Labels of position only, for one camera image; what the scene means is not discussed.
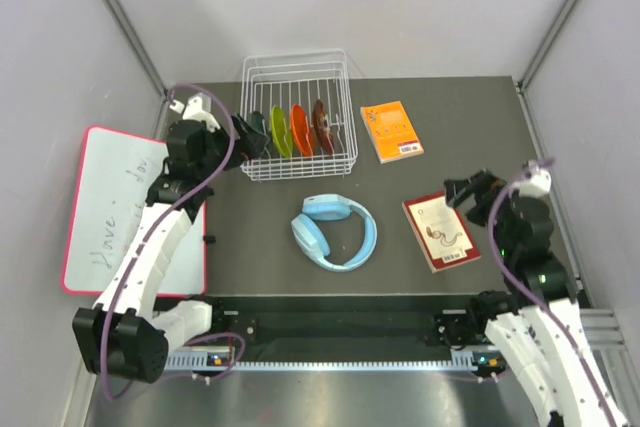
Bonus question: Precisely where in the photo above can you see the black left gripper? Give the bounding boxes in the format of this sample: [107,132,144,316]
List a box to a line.
[196,111,268,178]

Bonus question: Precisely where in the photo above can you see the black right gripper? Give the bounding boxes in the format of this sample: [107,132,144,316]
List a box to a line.
[442,167,516,257]

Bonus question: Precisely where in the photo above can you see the dark teal plate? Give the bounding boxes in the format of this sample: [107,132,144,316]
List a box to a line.
[250,111,273,158]

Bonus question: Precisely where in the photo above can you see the lime green plate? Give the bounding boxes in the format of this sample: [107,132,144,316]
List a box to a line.
[270,105,294,158]

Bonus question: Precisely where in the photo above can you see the orange plate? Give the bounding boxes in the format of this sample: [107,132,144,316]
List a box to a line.
[290,104,315,156]

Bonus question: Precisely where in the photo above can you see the red floral plate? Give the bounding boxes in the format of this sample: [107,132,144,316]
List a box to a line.
[312,99,335,155]

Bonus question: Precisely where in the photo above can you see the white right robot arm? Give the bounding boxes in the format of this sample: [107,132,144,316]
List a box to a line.
[443,161,629,426]

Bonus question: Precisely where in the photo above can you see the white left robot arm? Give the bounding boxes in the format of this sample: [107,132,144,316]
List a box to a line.
[72,114,269,383]

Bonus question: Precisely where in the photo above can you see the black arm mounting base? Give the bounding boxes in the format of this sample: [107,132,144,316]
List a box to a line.
[149,296,506,348]

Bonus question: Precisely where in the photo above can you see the red bordered book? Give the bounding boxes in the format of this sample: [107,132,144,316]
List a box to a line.
[402,190,481,273]

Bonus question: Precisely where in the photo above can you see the orange paperback book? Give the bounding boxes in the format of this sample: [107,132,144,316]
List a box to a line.
[360,101,424,164]

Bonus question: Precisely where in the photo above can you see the light blue headphones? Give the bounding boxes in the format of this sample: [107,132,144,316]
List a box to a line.
[291,194,378,273]

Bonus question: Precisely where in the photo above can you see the pink framed whiteboard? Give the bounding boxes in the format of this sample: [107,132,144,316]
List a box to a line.
[61,125,208,297]

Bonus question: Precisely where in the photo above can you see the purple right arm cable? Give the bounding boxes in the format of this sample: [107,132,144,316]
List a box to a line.
[487,157,621,423]

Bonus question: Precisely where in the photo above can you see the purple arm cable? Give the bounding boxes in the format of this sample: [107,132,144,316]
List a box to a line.
[487,157,621,423]
[102,83,247,401]

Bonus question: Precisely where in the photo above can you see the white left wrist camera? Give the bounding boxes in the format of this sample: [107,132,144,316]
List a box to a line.
[169,93,220,132]

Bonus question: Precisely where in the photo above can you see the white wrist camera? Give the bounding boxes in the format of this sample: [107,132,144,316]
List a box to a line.
[517,161,552,198]
[169,93,220,132]

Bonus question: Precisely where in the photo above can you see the white wire dish rack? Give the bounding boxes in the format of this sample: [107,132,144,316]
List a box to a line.
[240,49,358,181]

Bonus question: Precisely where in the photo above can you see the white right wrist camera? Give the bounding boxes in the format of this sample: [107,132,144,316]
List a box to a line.
[517,161,552,198]

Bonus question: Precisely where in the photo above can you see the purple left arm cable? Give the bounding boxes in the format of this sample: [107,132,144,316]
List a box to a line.
[102,83,247,401]

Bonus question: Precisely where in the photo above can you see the grey slotted cable duct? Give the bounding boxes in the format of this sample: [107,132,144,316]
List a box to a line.
[164,349,506,372]

